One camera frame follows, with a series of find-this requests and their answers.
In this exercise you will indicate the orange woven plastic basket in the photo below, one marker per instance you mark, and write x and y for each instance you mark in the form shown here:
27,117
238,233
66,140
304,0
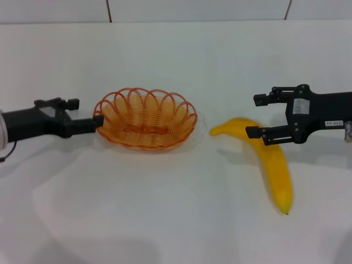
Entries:
143,121

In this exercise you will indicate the yellow banana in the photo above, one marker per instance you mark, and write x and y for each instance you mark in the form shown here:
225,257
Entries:
276,170

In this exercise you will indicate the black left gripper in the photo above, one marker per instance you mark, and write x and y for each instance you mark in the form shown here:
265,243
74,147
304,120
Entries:
33,123

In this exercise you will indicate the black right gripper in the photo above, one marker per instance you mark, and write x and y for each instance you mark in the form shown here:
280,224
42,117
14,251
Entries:
327,110

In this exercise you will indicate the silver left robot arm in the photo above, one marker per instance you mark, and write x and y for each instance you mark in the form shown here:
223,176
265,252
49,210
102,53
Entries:
2,129

